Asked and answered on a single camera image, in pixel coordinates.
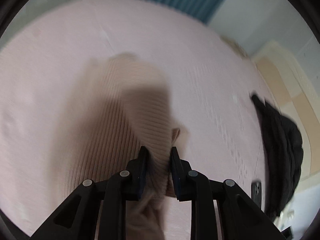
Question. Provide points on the beige knitted sweater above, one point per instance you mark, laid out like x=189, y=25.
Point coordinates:
x=116, y=107

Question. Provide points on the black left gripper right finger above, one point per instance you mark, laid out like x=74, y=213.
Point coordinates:
x=219, y=210

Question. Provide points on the black jacket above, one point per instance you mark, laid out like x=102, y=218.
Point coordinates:
x=283, y=146

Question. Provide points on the beige bedside table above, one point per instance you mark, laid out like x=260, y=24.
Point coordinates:
x=234, y=46

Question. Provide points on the cream and tan headboard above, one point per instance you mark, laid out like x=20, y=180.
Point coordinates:
x=294, y=96

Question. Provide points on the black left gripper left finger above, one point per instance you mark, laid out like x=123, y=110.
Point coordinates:
x=98, y=210

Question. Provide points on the pink bed cover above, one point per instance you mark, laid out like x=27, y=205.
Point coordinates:
x=210, y=88

